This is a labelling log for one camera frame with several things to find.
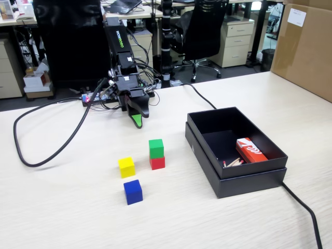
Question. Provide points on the black trash bin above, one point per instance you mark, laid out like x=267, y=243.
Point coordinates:
x=267, y=60

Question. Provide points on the blue wooden cube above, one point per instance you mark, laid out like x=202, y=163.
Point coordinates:
x=133, y=192

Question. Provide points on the white drawer cabinet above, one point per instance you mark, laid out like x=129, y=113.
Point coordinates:
x=233, y=44

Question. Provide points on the black laptop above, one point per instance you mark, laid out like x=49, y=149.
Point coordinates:
x=124, y=6

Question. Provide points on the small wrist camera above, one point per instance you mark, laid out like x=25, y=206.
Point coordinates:
x=111, y=90

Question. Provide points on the orange white matchbox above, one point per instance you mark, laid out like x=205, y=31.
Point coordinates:
x=251, y=151

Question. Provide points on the large black panel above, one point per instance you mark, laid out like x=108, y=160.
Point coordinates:
x=70, y=39

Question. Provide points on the green wooden cube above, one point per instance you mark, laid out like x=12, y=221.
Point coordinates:
x=156, y=148

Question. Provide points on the stacked white floor boxes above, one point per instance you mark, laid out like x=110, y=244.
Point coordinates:
x=37, y=81

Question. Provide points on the large brown cardboard box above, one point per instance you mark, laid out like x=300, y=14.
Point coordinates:
x=303, y=52

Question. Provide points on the white paper label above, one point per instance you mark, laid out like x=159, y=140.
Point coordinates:
x=297, y=16

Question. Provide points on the black cardboard box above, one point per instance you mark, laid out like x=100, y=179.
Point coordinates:
x=233, y=185

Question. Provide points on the small framed picture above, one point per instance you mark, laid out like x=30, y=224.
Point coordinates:
x=6, y=10

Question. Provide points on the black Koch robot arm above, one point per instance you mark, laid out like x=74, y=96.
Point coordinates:
x=119, y=39

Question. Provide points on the red wooden cube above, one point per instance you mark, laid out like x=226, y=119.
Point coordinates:
x=157, y=163

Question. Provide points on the black mesh office chair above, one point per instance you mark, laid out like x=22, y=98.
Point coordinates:
x=205, y=28

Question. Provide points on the black robot base with board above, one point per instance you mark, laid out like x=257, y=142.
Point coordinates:
x=103, y=103

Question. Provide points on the wooden match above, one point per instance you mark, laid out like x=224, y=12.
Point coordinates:
x=237, y=163
x=226, y=164
x=234, y=162

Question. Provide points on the black camera stand pole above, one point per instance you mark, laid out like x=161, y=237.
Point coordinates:
x=166, y=39

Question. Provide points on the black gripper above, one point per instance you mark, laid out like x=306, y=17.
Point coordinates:
x=129, y=85

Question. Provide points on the yellow wooden cube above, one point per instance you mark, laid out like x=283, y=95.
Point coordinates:
x=126, y=167

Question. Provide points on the beige drawer pedestal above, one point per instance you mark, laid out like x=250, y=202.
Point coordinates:
x=145, y=49

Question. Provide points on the beige filing cabinet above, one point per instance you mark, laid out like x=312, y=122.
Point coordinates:
x=10, y=72

